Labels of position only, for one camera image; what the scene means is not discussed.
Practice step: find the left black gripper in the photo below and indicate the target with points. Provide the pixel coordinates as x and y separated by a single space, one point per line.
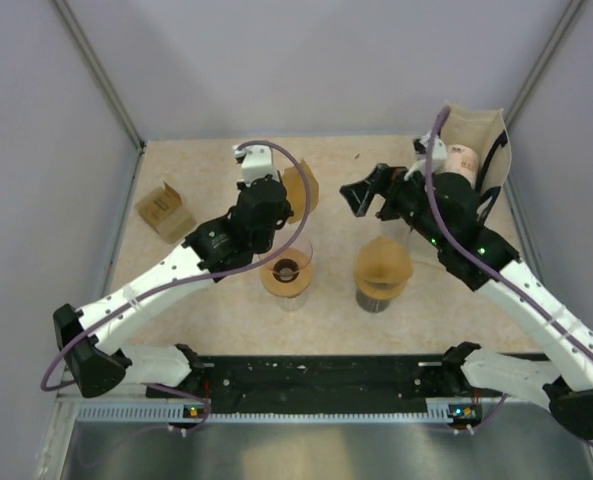
285 212

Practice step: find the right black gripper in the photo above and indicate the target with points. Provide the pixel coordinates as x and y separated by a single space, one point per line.
383 181

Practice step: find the brown paper filter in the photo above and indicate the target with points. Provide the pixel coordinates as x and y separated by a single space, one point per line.
383 260
295 188

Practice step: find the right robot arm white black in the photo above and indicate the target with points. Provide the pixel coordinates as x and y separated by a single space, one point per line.
443 210

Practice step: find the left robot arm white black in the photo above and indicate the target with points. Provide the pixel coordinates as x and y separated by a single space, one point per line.
94 338

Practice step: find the clear glass cup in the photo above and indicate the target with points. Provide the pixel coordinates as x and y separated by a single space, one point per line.
291 304

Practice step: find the pink paper roll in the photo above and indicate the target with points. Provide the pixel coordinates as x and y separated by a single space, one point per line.
464 161

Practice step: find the small cardboard box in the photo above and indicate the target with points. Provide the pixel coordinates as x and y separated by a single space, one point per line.
165 212

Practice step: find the dark glass carafe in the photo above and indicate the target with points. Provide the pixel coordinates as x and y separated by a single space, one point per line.
370 304

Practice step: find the cream canvas tote bag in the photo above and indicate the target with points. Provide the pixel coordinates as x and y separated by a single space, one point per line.
485 133

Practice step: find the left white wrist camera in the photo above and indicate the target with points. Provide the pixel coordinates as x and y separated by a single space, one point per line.
256 162

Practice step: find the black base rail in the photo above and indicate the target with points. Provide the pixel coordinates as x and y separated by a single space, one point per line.
337 384

